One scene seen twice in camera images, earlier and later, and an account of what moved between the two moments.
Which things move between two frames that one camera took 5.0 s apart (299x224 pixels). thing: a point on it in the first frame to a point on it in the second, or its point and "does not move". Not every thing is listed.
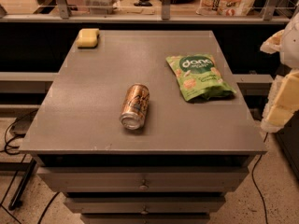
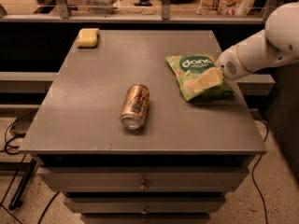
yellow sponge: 88,37 does not move
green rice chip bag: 199,77 does not move
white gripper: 291,47 to 228,63
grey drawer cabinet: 177,169 does not move
